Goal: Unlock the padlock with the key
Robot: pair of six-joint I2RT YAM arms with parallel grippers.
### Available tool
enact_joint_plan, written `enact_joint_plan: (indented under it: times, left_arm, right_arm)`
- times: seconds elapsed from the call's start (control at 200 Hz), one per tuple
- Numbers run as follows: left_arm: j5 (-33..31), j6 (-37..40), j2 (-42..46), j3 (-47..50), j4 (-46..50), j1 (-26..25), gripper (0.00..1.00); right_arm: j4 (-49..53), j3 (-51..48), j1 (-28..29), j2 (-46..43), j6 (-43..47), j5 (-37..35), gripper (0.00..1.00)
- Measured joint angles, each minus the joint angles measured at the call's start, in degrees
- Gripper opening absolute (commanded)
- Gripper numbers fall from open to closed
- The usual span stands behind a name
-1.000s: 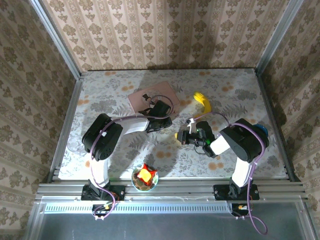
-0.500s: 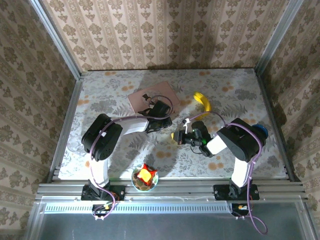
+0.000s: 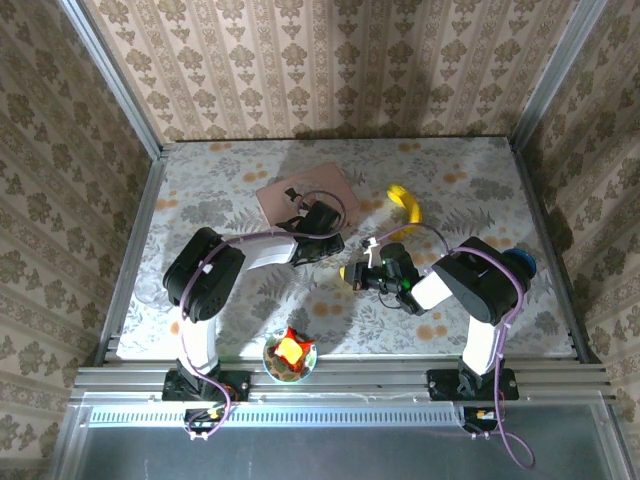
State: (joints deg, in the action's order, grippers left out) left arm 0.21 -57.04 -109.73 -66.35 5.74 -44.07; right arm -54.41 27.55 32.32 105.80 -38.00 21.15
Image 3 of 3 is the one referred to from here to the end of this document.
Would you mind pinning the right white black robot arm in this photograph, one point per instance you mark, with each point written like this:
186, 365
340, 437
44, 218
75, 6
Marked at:
480, 285

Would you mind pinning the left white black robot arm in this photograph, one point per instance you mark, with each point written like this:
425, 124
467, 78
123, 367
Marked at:
210, 280

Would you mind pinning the pink box with cartoon print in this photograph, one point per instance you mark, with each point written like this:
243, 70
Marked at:
340, 180

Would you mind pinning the yellow banana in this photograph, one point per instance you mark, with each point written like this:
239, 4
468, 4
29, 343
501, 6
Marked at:
412, 205

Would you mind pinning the red yellow toy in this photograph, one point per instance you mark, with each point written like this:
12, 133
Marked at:
290, 350

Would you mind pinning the patterned bowl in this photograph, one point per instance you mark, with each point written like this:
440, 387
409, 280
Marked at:
310, 367

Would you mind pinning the blue cup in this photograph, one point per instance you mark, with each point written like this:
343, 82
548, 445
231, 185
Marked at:
522, 260

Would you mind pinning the small black connector board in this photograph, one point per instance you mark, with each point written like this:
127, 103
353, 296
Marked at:
480, 419
202, 420

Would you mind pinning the grey metal sheet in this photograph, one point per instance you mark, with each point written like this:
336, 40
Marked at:
320, 452

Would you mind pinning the aluminium front rail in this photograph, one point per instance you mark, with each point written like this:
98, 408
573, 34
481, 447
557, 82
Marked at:
350, 387

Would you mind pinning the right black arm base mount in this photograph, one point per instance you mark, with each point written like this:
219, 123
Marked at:
445, 385

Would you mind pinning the aluminium side rail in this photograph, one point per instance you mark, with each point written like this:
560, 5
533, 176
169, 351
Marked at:
550, 240
135, 250

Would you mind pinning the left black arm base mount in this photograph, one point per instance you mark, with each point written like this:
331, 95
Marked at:
235, 385

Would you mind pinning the aluminium corner post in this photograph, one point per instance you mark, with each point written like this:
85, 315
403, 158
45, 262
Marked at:
555, 75
115, 80

